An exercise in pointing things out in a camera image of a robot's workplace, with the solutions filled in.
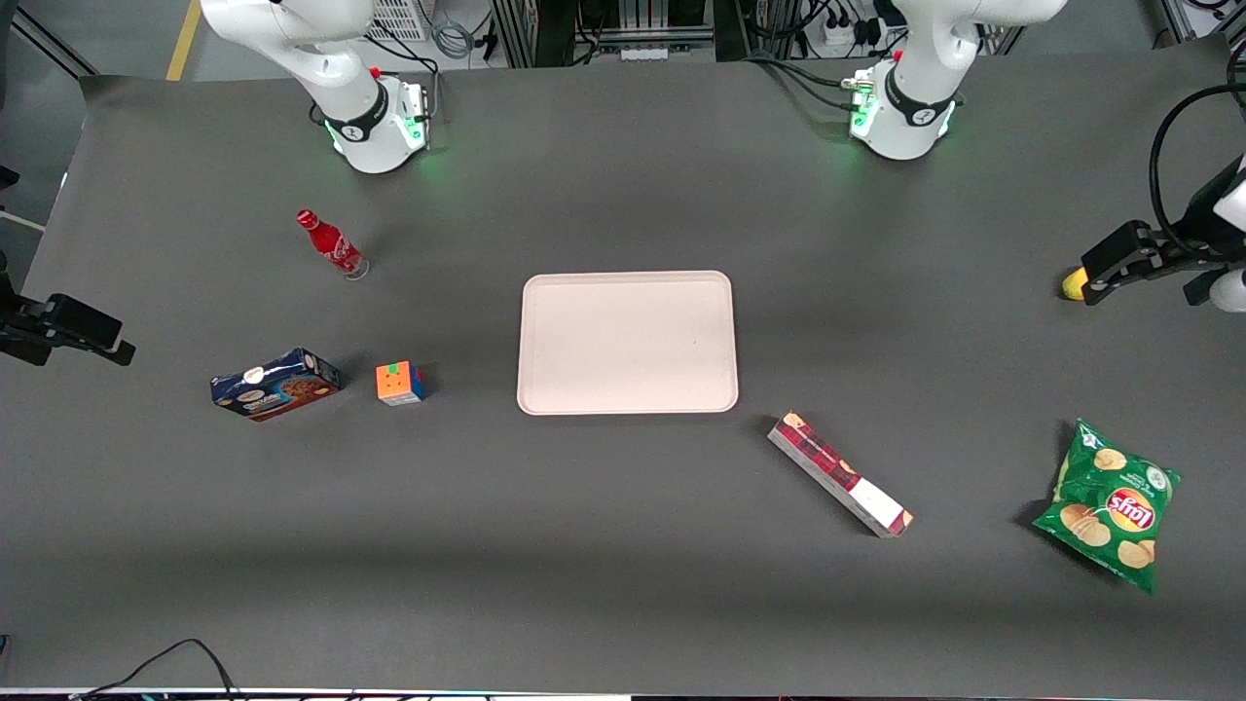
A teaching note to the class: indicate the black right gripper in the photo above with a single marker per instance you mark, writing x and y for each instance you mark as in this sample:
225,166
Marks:
21,327

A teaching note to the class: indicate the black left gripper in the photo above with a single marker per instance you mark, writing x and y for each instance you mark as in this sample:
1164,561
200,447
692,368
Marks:
1182,245

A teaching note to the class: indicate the red cookie box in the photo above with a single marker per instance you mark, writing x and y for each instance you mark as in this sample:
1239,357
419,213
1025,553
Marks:
839,474

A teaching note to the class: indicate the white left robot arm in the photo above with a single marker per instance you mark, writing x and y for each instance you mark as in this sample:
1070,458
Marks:
915,97

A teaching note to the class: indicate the blue cookie box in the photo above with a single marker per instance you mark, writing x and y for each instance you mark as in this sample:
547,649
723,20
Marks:
277,386

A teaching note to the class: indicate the white perforated box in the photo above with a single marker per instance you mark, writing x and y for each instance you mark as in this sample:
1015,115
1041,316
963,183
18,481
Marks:
399,18

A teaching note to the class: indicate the beige plastic tray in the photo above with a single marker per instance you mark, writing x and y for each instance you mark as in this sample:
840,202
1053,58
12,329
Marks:
623,341

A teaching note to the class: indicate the yellow lemon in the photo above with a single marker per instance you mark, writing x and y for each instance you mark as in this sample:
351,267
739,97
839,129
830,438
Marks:
1073,284

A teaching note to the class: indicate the green chips bag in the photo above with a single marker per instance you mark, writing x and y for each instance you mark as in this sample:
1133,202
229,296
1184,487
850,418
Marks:
1110,506

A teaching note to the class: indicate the red soda bottle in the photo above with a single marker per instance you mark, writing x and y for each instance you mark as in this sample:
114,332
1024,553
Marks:
333,244

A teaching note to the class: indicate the colourful puzzle cube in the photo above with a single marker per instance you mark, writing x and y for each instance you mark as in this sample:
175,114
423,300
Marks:
399,383

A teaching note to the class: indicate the white power strip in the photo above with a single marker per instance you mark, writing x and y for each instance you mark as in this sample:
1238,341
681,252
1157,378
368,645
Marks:
847,31

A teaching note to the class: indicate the dark grey table mat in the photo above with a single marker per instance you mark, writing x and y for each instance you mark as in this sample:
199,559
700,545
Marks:
623,555

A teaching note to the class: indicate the aluminium equipment rack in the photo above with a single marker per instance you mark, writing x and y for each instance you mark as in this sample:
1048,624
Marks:
604,24

